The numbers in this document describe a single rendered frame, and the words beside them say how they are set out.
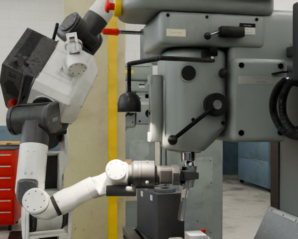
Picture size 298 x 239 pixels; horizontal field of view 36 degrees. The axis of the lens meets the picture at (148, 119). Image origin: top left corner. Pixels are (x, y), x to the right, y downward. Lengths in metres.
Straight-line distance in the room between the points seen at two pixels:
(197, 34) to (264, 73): 0.24
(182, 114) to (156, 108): 0.10
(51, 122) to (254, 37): 0.69
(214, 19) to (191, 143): 0.38
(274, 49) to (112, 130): 1.87
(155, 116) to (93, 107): 1.74
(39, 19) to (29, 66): 9.00
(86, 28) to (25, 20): 8.86
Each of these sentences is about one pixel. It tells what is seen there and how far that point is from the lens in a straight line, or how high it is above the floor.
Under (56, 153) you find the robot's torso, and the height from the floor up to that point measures 1.26.
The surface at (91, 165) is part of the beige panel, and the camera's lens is 3.18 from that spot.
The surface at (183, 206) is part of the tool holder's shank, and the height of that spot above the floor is 1.13.
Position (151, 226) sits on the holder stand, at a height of 0.97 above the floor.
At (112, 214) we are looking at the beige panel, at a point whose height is 0.74.
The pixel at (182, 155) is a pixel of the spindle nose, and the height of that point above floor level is 1.30.
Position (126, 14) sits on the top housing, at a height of 1.73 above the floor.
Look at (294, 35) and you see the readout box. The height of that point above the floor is 1.63.
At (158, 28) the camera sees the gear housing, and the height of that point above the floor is 1.68.
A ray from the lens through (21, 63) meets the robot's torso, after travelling 1.65.
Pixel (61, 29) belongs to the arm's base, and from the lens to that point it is 1.81.
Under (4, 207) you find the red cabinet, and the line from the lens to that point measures 6.01.
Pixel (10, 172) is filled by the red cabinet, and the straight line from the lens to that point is 5.93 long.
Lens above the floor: 1.42
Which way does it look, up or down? 1 degrees down
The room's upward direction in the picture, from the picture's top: straight up
